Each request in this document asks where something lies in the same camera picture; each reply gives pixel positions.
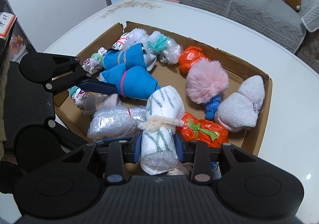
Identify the small teal-tied patterned bundle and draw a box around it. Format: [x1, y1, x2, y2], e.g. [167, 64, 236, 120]
[68, 86, 89, 109]

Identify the floral sock green tie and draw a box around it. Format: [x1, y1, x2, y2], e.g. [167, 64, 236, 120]
[82, 47, 107, 74]

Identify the grey sock blue bow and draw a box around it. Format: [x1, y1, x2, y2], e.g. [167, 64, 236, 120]
[167, 162, 222, 180]

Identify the large orange plastic bundle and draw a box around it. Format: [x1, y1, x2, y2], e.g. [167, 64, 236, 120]
[176, 112, 229, 148]

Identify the blue sock purple band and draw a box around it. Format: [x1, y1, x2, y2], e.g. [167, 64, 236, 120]
[99, 63, 161, 100]

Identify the blue grey sock bundle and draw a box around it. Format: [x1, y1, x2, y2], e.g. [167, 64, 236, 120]
[103, 43, 157, 72]

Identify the striped white sock bundle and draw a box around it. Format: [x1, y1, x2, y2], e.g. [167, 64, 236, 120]
[138, 86, 185, 175]

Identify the white grey sock bundle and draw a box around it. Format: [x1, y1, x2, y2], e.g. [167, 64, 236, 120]
[214, 75, 265, 132]

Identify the white fuzzy red-tied bundle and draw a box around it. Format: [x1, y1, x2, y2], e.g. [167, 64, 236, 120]
[112, 28, 149, 51]

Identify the pink fluffy pompom bundle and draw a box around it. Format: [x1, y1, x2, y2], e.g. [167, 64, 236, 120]
[186, 58, 229, 120]

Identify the bubble wrap teal tie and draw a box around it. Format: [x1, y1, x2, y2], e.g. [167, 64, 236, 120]
[147, 31, 184, 65]

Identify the small orange plastic bundle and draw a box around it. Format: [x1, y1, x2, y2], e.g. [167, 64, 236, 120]
[178, 46, 207, 74]

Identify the lilac sock cream tie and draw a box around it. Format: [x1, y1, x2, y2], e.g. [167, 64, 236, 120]
[83, 93, 122, 116]

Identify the clear bubble wrap bundle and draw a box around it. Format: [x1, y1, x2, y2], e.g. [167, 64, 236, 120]
[87, 105, 146, 141]

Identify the shallow cardboard box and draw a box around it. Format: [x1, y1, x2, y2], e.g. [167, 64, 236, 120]
[48, 21, 273, 155]

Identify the grey quilted sofa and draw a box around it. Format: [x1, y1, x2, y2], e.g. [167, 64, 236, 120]
[178, 0, 318, 65]

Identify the brown plush toy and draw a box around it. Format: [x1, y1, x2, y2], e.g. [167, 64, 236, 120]
[284, 0, 301, 12]

